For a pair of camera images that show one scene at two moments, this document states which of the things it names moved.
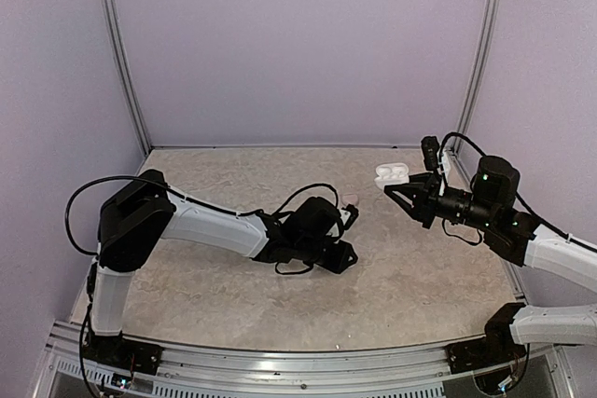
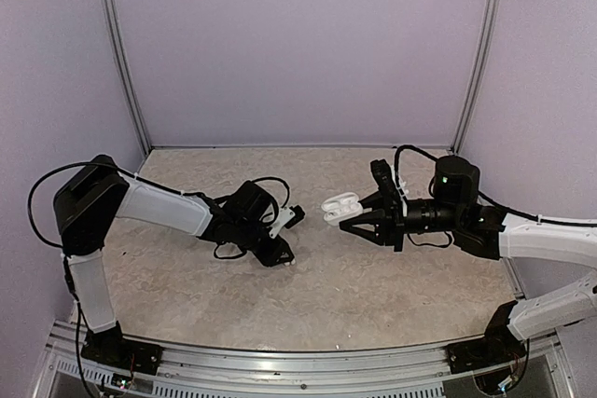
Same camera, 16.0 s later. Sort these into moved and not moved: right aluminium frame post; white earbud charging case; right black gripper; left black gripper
Moved: right black gripper; left black gripper; white earbud charging case
Not moved: right aluminium frame post
